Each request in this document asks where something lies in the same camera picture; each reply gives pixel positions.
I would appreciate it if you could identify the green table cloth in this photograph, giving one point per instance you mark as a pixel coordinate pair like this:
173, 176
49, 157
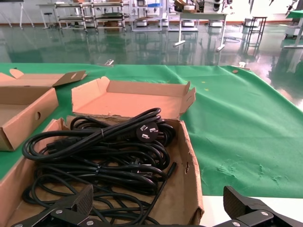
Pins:
236, 132

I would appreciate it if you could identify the small cardboard box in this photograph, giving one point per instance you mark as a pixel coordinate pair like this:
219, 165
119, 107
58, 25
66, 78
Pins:
26, 104

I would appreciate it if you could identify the black metal stool frame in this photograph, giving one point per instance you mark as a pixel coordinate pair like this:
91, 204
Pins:
259, 17

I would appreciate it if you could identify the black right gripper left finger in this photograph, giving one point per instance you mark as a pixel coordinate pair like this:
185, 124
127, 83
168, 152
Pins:
81, 201

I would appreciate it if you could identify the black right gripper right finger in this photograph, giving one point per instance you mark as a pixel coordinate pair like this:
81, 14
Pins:
234, 203

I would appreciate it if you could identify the white long-legged table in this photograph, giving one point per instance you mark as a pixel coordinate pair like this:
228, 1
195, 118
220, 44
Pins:
201, 15

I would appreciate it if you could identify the metal shelving rack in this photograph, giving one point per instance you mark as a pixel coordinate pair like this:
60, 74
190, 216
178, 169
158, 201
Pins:
111, 16
71, 18

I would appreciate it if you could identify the black round stool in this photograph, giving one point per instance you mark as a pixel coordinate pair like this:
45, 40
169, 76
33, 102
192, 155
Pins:
48, 13

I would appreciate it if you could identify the small white object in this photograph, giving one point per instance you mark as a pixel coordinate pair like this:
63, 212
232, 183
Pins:
242, 63

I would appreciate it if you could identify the large torn cardboard box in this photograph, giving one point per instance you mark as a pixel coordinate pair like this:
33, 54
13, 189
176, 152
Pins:
132, 99

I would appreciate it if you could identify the white frame rack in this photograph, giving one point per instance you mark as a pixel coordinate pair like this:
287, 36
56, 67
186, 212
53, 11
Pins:
146, 2

